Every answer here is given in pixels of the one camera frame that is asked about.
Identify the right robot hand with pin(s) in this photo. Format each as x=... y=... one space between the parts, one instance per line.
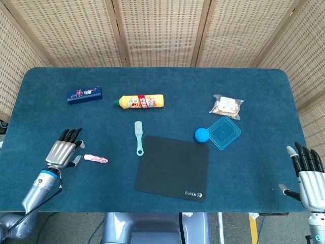
x=311 y=185

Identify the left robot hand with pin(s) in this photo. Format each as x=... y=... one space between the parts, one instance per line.
x=59 y=153

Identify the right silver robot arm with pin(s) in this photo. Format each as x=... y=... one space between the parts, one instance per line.
x=317 y=228

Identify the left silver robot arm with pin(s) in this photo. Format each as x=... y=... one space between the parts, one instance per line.
x=38 y=188

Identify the blue carpet table cover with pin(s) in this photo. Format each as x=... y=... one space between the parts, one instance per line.
x=106 y=124

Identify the dark blue toothpaste box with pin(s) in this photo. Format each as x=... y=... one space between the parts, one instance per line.
x=85 y=95

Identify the mint green brush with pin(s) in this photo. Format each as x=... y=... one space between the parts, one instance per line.
x=138 y=137

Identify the yellow bottle with green cap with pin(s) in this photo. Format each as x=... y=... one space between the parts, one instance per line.
x=142 y=101

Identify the blue transparent plastic lid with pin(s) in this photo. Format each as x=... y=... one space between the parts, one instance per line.
x=224 y=132

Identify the black mouse pad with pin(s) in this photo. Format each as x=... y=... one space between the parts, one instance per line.
x=172 y=167

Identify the bagged bread snack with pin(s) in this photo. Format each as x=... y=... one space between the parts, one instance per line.
x=227 y=106

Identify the grey robot torso base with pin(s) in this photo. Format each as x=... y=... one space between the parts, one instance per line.
x=152 y=228

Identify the blue ball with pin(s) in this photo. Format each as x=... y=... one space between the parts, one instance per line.
x=201 y=134

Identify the woven rattan folding screen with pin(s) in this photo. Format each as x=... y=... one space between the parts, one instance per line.
x=162 y=30

